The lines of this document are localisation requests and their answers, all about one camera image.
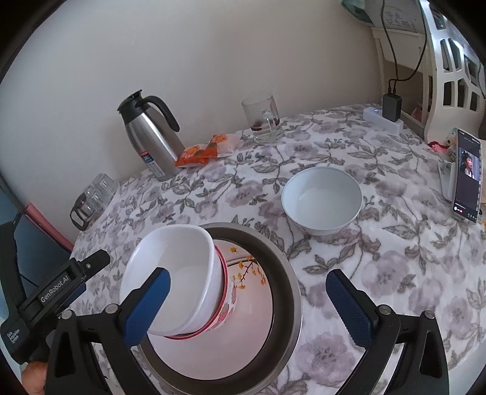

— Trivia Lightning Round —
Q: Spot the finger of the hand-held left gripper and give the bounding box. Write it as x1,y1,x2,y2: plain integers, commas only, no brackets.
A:
63,249,111,304

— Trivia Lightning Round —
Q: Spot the person's left hand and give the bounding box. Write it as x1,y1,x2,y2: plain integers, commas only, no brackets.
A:
21,361,48,393

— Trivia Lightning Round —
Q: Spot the strawberry print bowl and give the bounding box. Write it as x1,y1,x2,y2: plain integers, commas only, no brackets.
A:
167,245,240,340

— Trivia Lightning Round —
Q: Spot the clear glass mug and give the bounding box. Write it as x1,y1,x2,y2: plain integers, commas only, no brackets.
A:
242,95,285,144

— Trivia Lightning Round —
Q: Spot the clear drinking glass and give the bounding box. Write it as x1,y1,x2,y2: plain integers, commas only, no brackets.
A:
85,184,109,209
95,173,119,200

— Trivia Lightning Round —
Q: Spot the orange snack packet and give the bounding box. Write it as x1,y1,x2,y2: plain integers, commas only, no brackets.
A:
175,144,213,168
205,134,238,158

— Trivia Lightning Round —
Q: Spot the stainless steel thermos jug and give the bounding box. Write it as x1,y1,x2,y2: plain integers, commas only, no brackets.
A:
116,90,186,182

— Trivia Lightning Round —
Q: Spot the black charger cable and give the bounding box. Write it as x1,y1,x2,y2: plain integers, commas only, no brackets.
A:
380,0,428,95

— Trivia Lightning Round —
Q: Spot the large stainless steel plate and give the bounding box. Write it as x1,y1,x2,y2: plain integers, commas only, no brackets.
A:
139,223,303,395

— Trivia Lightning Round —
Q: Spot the black charger plug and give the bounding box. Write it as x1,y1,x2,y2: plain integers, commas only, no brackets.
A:
382,92,402,123

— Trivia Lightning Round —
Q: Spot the teal cloth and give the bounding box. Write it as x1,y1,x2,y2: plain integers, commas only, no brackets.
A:
340,0,376,27

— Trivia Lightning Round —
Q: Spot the grey floral tablecloth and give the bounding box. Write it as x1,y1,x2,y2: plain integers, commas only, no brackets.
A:
70,103,486,395

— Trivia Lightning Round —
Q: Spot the dark blue panel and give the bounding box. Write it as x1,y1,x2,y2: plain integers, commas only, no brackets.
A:
0,182,73,327

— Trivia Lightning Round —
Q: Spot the white square bowl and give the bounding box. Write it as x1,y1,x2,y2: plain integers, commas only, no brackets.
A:
119,225,224,337

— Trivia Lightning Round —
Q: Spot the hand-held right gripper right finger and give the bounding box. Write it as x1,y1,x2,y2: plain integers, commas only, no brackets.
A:
326,269,445,395

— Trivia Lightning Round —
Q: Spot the pale blue round bowl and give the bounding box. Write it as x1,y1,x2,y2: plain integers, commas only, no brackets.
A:
281,167,362,236

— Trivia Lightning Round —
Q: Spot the white wooden furniture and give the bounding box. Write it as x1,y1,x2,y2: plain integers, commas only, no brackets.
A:
372,0,486,145

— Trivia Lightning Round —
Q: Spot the yellow flower white plate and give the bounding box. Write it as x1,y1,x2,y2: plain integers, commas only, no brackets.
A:
152,243,274,380

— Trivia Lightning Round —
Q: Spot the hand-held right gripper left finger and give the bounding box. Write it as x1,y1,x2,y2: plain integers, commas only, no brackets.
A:
45,267,171,395

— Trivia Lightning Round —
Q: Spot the smartphone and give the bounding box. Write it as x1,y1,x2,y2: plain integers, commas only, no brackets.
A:
452,128,483,225

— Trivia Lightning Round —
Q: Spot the small pink toy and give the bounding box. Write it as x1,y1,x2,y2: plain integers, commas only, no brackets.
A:
429,129,460,156

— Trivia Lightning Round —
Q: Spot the white power strip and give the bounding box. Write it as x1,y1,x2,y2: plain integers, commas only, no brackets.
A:
362,107,404,133

